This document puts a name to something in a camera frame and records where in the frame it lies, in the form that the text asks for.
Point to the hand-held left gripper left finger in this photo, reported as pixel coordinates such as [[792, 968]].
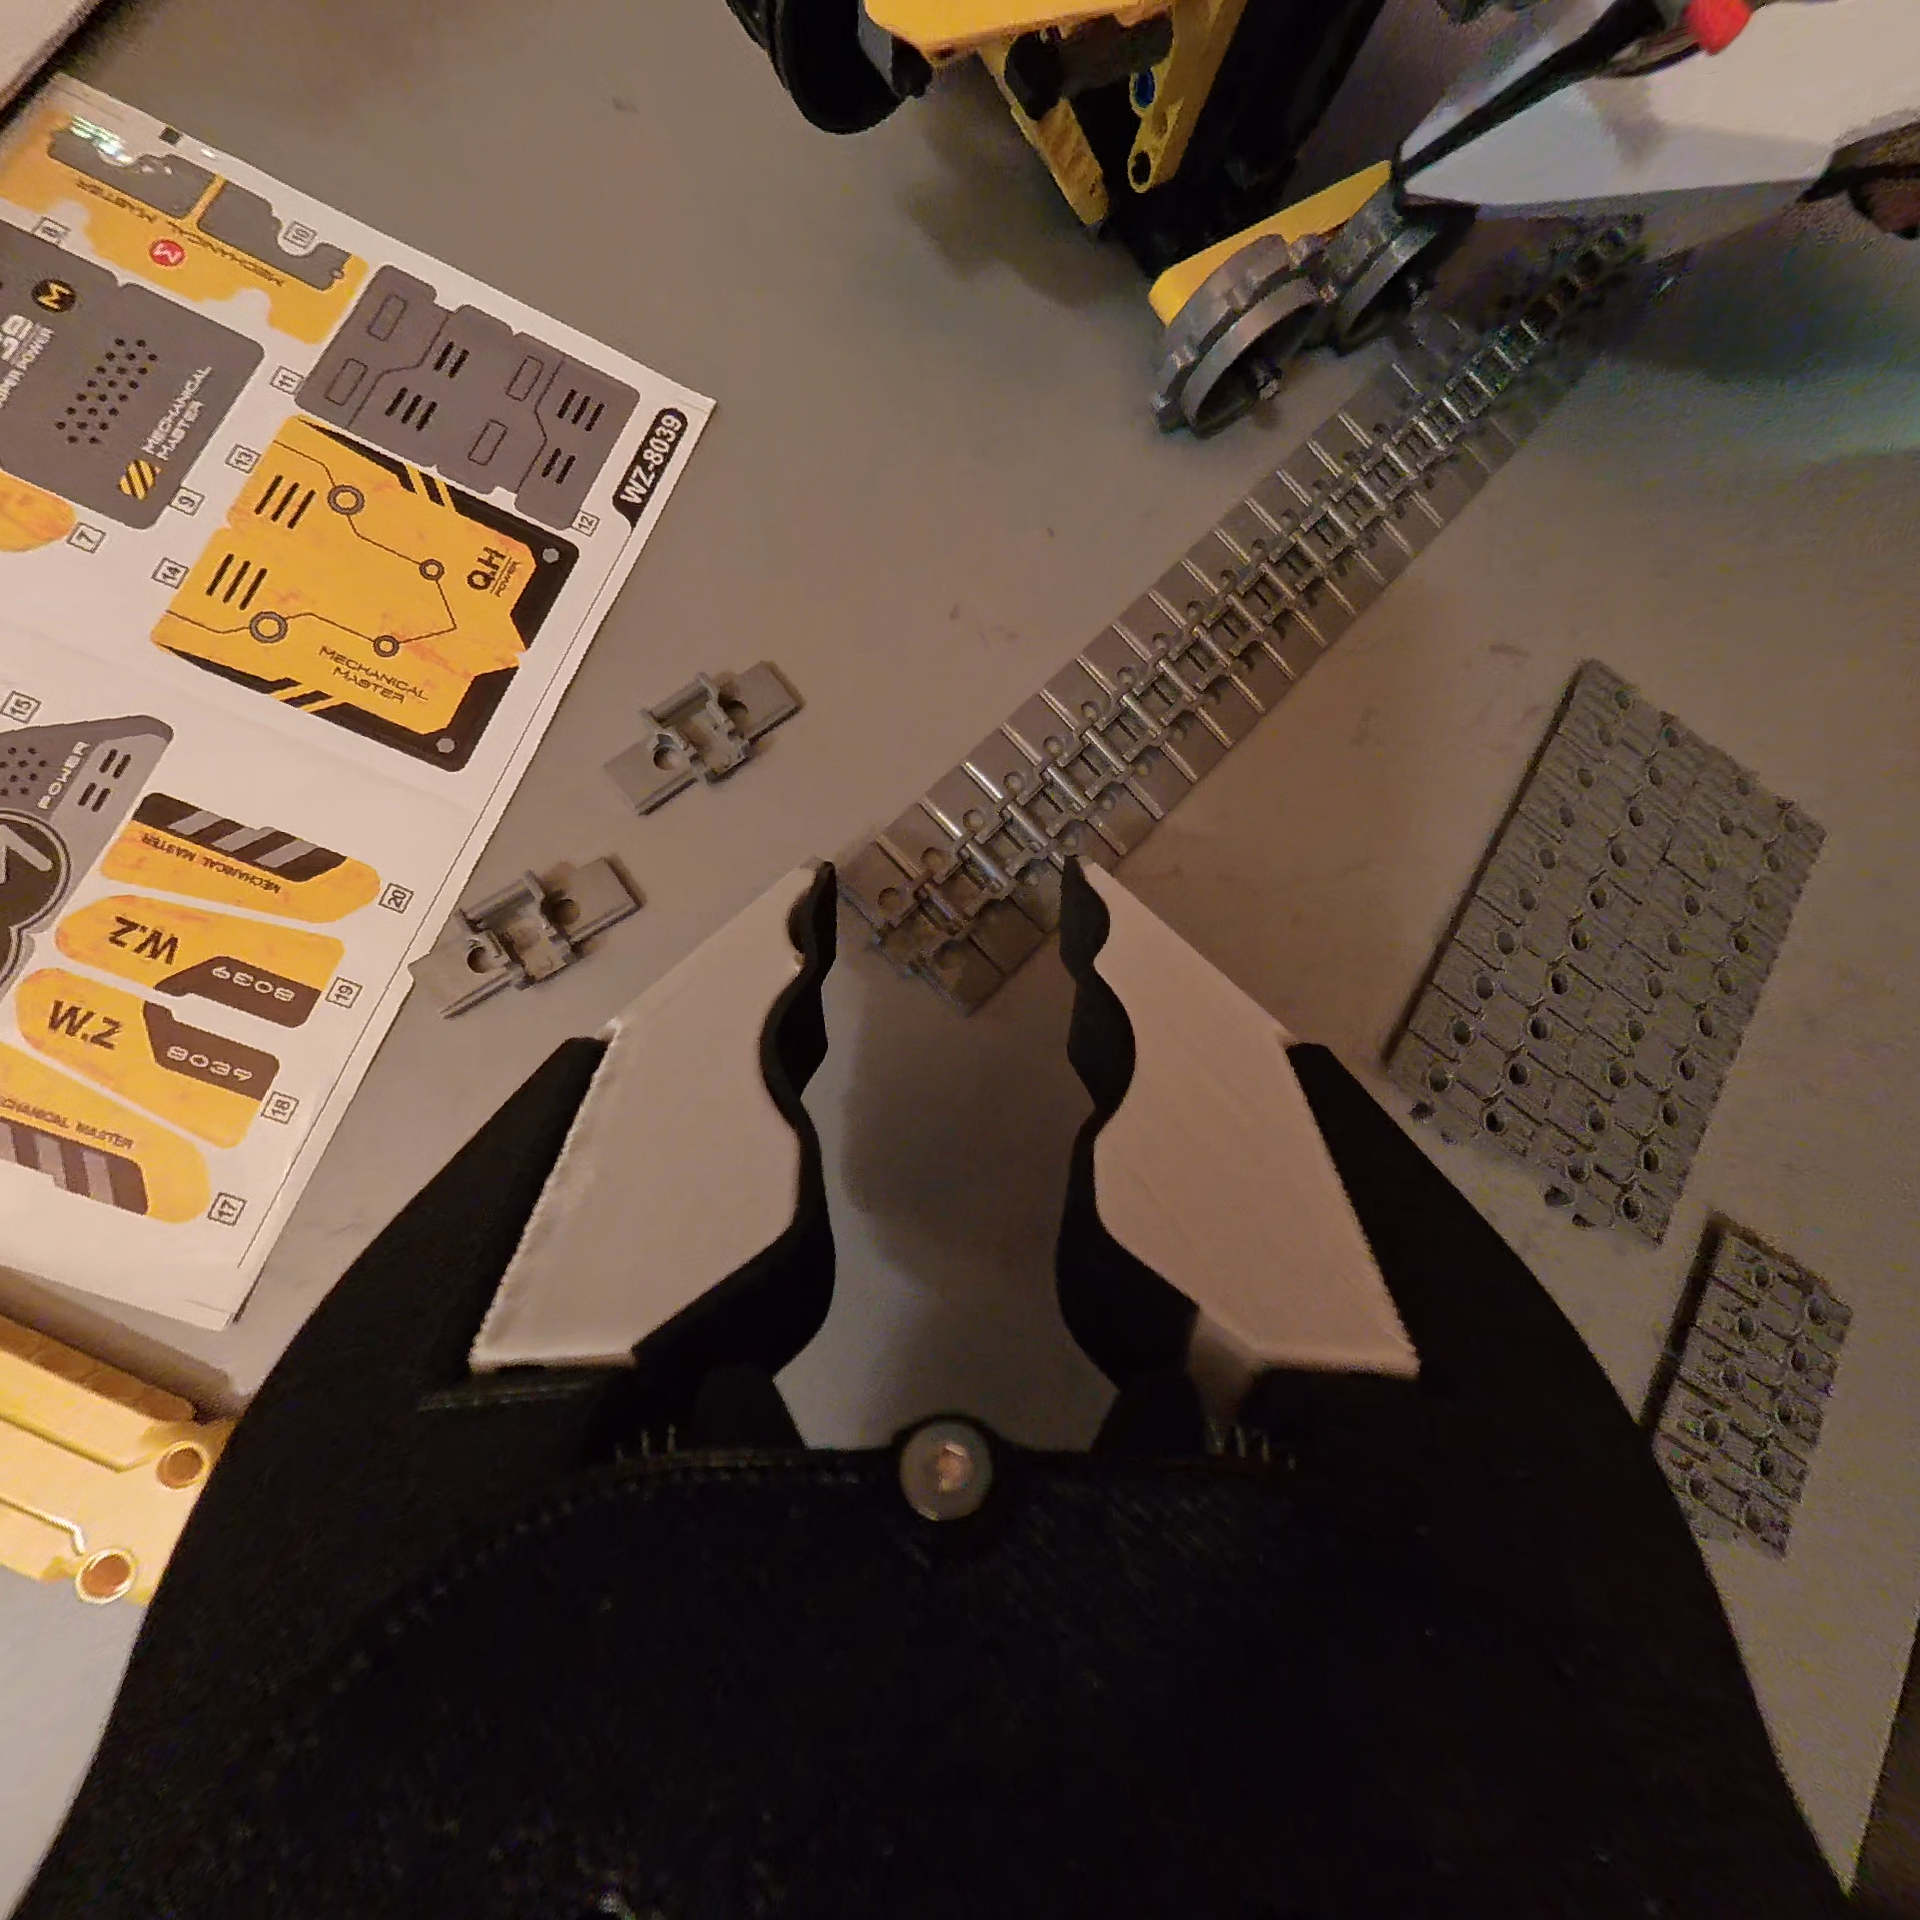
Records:
[[661, 1200]]

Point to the large grey tread link mat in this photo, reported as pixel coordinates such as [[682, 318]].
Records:
[[1605, 960]]

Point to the yellow printed sticker sheet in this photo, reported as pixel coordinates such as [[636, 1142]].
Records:
[[300, 600]]

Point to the grey tread link segment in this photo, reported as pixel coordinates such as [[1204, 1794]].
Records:
[[1756, 1387]]

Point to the yellow black toy vehicle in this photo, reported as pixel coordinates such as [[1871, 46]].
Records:
[[1201, 120]]

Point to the small black toy part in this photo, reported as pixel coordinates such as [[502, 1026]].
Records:
[[704, 733], [524, 938]]

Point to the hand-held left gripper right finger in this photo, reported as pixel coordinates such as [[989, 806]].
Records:
[[1244, 1185]]

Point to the long yellow toy brick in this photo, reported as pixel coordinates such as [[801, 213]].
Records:
[[76, 1453]]

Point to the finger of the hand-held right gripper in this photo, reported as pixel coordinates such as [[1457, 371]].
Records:
[[1560, 66], [1650, 157]]

